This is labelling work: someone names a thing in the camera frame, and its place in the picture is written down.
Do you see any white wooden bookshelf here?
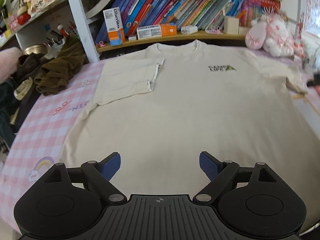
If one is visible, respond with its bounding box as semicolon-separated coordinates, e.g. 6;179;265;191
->
1;0;301;62

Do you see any pink white plush bunny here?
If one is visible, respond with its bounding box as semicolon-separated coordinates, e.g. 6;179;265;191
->
245;14;305;59

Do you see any brass bowl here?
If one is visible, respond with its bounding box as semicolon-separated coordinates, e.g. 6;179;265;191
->
23;44;48;55

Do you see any tall white orange box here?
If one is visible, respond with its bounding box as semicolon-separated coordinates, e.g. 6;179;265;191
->
103;7;125;46

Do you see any flat white orange box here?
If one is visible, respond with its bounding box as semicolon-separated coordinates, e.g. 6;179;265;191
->
137;24;177;40

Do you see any white charger on shelf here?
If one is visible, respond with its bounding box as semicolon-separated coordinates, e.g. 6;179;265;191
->
180;25;198;35

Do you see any row of colourful books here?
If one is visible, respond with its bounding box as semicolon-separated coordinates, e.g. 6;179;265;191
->
95;0;281;47

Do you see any pink checkered table mat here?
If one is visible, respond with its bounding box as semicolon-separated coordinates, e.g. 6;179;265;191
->
0;47;320;240

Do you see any cream t-shirt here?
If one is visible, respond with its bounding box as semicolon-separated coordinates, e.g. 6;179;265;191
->
58;39;320;213

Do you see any brown velvet cloth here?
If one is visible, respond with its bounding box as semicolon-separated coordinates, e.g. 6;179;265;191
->
34;35;88;96

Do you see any beige pen holder box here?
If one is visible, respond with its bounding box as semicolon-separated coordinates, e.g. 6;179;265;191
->
223;16;239;35

